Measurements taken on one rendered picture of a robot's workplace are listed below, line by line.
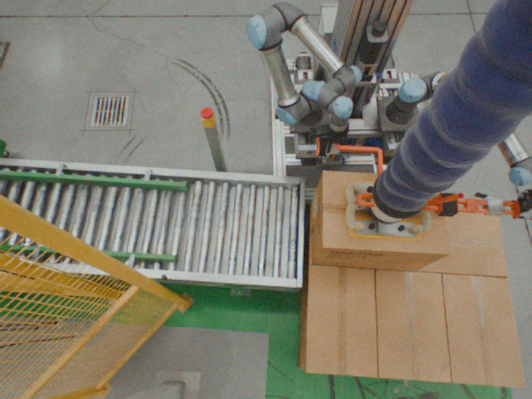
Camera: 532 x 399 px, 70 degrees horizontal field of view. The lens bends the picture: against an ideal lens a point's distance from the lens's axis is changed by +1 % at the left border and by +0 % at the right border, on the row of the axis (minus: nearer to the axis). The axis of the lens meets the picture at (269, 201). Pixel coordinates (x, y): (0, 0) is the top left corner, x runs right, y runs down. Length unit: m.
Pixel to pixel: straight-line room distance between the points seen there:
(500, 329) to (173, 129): 2.73
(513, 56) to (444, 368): 1.87
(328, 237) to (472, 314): 1.09
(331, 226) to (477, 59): 1.08
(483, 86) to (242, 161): 2.38
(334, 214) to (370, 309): 0.72
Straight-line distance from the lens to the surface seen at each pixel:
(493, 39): 0.97
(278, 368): 2.83
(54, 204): 2.77
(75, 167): 2.75
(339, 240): 1.84
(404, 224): 1.92
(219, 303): 2.85
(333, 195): 1.90
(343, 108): 1.56
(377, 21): 1.86
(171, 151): 3.29
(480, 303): 2.61
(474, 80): 1.03
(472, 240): 2.68
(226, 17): 4.08
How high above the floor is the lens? 2.82
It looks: 70 degrees down
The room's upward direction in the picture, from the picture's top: 2 degrees clockwise
